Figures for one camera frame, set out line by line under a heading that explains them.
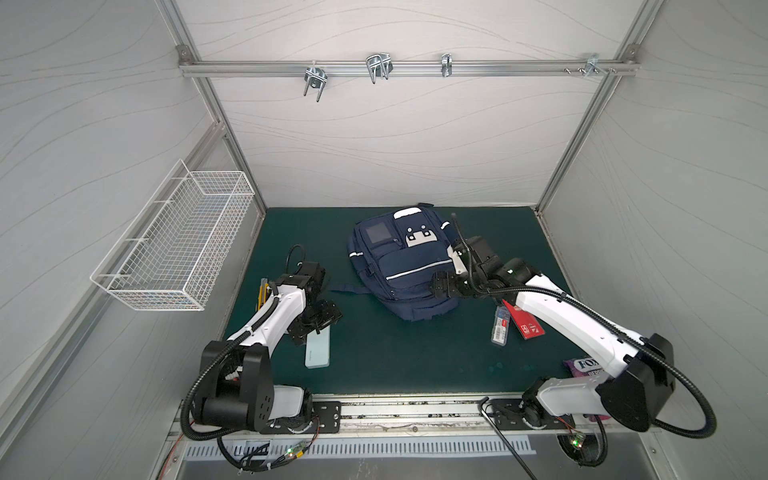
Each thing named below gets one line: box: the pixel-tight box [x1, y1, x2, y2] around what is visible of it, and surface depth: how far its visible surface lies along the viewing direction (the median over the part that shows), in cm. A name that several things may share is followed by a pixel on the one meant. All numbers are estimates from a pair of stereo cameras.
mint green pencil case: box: [305, 325, 331, 369], surface depth 84 cm
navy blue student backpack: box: [330, 204, 459, 322], surface depth 101 cm
